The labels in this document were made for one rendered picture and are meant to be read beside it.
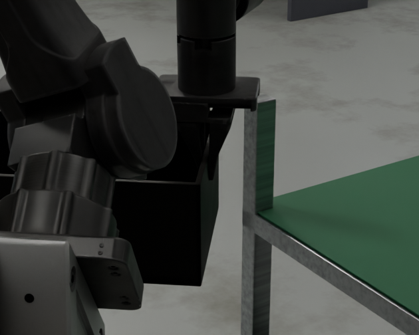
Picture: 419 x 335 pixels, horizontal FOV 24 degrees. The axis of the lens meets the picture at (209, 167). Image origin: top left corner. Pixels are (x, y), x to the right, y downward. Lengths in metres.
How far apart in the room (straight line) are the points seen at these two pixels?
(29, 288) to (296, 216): 0.68
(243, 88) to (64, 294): 0.41
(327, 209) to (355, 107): 3.19
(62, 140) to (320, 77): 4.19
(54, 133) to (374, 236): 0.61
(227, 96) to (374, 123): 3.35
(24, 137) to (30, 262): 0.13
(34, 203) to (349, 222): 0.66
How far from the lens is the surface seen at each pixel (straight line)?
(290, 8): 5.82
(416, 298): 1.08
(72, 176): 0.65
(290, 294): 2.92
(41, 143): 0.68
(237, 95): 0.93
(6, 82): 0.72
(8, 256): 0.60
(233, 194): 3.53
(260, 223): 1.24
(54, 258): 0.59
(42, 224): 0.63
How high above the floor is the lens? 1.50
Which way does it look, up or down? 24 degrees down
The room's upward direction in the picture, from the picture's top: straight up
